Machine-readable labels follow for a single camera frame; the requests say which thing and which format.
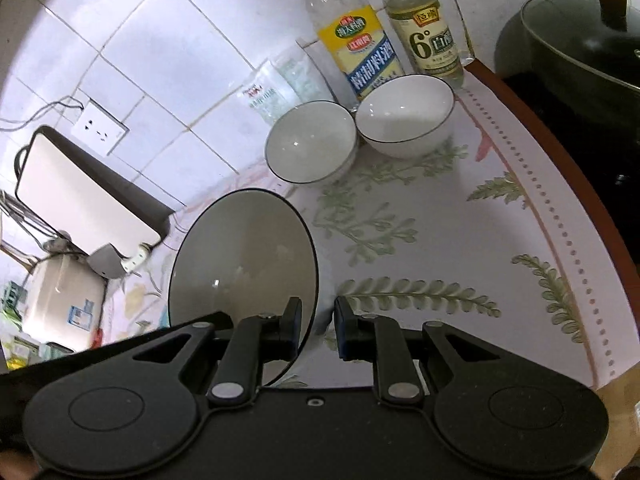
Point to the white rice cooker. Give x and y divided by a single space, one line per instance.
62 295

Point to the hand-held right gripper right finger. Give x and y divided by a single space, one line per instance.
342 330

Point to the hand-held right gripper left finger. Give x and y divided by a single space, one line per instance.
292 325

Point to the white wall socket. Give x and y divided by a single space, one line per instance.
97 130

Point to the floral table cover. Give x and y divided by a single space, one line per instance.
425 240

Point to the hanging metal utensils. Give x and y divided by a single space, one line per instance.
30 225

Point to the large yellow label bottle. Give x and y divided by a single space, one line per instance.
350 35

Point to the white cutting board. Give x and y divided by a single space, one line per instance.
90 195

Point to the white bowl black rim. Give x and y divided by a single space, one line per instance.
245 270
405 115
312 142

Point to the glass pot lid wooden knob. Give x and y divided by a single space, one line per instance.
575 35

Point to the small vinegar bottle yellow cap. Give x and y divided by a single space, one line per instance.
425 30

